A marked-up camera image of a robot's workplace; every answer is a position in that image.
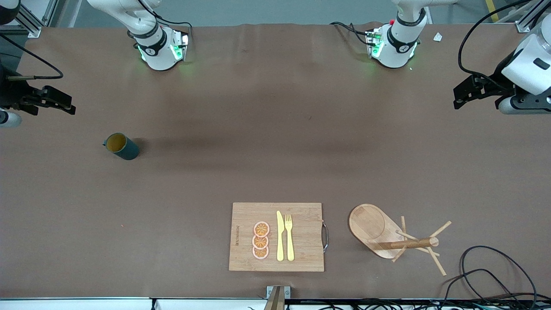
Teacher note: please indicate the dark teal mug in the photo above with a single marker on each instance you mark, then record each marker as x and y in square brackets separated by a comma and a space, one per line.
[129, 150]

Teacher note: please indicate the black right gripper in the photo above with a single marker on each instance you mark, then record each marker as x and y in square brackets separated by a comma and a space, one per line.
[13, 93]

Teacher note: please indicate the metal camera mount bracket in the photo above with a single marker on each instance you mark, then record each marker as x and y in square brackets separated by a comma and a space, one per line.
[277, 297]

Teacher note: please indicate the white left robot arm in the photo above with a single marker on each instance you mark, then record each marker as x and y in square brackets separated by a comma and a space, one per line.
[400, 43]

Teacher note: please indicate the wooden mug rack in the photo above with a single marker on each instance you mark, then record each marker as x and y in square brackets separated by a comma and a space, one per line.
[370, 224]

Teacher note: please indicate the white paper scrap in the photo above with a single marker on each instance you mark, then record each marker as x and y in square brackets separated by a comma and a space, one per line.
[438, 37]

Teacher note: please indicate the brown table mat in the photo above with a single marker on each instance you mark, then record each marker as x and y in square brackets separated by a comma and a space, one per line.
[258, 129]

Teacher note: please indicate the wooden cutting board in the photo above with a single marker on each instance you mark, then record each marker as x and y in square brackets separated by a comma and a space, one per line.
[301, 232]

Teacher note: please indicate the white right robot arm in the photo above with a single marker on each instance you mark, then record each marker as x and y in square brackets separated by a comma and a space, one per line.
[155, 43]

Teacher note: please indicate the yellow plastic fork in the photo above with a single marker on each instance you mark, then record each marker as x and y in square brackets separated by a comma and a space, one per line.
[289, 245]

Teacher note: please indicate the yellow plastic knife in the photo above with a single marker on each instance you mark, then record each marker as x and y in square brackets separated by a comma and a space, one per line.
[280, 241]

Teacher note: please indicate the aluminium frame profile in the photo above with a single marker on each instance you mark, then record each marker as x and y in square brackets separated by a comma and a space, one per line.
[523, 26]
[30, 23]

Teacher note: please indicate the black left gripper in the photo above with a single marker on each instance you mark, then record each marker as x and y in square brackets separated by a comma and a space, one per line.
[495, 86]

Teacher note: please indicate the toy orange slice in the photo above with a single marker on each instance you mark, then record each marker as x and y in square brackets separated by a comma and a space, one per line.
[261, 229]
[260, 243]
[260, 253]

